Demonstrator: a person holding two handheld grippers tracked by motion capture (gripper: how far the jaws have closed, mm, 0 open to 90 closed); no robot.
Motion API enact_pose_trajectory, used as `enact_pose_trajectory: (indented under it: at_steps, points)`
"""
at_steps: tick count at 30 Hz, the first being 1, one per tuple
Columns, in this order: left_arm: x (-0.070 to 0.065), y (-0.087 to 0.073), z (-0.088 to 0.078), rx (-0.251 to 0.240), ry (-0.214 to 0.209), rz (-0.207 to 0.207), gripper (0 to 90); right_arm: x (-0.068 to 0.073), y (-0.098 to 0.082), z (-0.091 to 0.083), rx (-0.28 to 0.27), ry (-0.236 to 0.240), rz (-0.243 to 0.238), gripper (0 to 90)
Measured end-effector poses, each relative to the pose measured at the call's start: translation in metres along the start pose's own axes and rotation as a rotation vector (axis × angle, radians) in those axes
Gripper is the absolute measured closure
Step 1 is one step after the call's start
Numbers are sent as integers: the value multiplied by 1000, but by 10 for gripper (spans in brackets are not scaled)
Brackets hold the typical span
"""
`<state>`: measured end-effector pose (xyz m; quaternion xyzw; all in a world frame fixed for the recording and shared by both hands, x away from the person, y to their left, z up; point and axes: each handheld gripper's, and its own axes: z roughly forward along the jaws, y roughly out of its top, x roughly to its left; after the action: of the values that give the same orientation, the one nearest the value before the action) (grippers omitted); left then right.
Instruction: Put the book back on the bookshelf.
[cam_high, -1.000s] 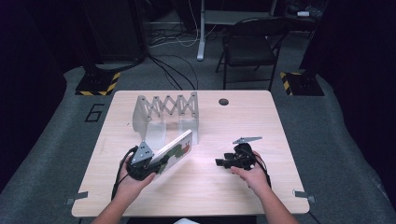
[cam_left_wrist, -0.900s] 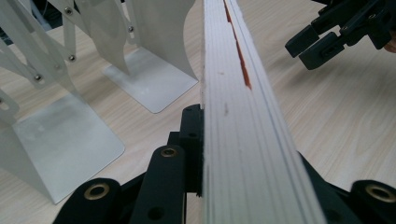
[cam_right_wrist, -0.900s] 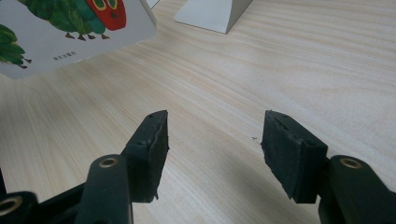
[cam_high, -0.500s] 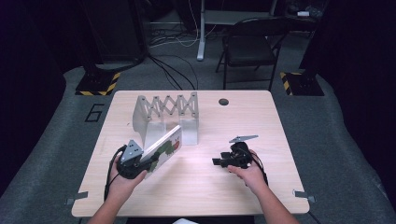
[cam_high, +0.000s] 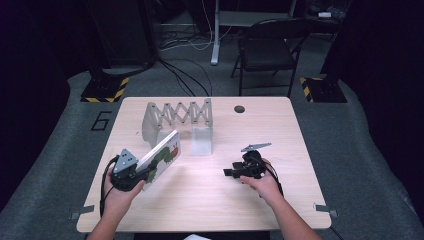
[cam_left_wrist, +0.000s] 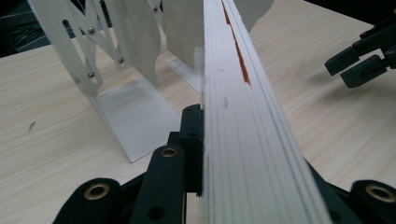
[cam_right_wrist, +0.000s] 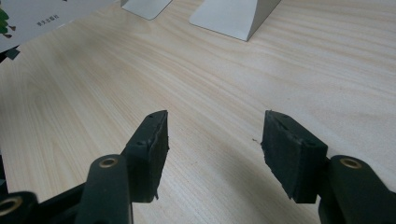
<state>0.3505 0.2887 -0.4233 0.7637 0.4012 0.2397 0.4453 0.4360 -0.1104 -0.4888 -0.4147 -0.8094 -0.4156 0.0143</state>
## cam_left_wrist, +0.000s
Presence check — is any white metal expandable book rack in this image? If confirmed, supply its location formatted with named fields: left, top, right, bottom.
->
left=27, top=0, right=276, bottom=164

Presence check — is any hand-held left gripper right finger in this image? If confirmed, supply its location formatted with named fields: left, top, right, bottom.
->
left=306, top=160, right=347, bottom=224

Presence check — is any white book with red logo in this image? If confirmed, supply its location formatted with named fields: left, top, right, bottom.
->
left=200, top=0, right=332, bottom=224

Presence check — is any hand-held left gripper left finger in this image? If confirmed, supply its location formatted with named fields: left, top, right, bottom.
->
left=167, top=104, right=205, bottom=198

